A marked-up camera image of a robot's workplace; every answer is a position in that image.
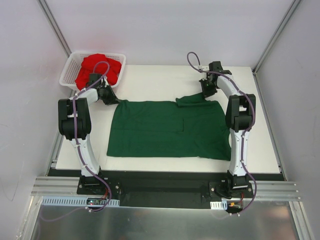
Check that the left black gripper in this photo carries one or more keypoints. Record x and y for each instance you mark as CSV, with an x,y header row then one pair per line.
x,y
110,96

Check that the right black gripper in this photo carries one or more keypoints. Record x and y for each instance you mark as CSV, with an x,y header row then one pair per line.
x,y
208,88

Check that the green t shirt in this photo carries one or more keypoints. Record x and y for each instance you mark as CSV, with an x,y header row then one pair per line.
x,y
188,127

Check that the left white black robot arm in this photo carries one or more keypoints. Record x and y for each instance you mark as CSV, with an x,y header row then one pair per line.
x,y
74,119

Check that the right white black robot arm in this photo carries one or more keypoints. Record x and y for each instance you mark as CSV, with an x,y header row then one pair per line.
x,y
240,115

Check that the red t shirt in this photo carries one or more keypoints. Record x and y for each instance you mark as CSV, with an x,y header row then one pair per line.
x,y
88,66

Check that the white plastic basket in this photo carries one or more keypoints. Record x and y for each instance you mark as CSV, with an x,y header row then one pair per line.
x,y
73,65

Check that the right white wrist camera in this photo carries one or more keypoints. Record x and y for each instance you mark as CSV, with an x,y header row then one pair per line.
x,y
202,68

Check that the left aluminium corner post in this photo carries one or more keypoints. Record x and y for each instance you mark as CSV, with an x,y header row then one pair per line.
x,y
54,26

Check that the aluminium corner post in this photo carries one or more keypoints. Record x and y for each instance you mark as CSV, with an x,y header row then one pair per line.
x,y
294,5
54,26

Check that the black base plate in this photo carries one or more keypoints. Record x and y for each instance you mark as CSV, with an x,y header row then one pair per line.
x,y
228,188

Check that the left slotted cable duct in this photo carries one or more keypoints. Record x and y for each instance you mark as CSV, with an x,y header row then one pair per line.
x,y
67,201

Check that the slotted cable duct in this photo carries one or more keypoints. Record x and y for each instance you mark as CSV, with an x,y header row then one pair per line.
x,y
67,201
219,205

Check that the right slotted cable duct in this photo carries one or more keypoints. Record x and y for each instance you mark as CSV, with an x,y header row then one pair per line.
x,y
219,205

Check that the right aluminium corner post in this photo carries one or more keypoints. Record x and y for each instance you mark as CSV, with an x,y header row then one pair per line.
x,y
294,5

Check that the aluminium rail frame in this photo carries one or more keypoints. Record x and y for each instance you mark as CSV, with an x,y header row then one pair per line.
x,y
65,182

